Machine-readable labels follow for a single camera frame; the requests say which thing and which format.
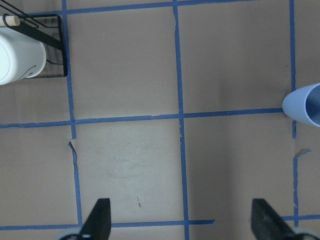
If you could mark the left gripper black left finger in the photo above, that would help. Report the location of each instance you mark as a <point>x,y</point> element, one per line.
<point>98,223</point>

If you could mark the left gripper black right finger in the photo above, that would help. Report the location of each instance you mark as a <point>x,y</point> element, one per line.
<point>266,224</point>

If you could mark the light blue plastic cup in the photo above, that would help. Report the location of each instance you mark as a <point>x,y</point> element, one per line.
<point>303,105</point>

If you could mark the white mug near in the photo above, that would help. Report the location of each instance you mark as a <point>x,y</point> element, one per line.
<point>21,57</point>

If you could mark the black wire mug rack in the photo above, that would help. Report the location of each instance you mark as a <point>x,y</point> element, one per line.
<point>45,28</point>

